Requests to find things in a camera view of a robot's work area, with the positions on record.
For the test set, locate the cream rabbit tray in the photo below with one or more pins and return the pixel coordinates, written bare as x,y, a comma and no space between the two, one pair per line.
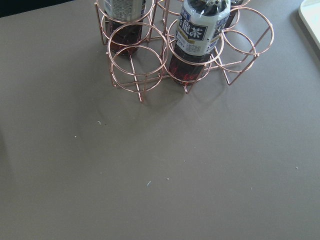
309,12

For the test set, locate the tea bottle front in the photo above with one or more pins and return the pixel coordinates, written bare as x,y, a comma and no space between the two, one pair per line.
199,26

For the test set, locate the tea bottle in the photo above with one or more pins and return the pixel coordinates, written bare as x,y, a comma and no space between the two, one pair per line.
123,14
234,15
199,26

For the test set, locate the tea bottle middle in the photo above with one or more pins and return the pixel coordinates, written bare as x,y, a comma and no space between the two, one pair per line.
123,14

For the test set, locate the tea bottle back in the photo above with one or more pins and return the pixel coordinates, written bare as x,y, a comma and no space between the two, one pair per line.
234,15

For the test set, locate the copper wire bottle rack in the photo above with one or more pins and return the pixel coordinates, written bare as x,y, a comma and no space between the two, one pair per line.
147,42

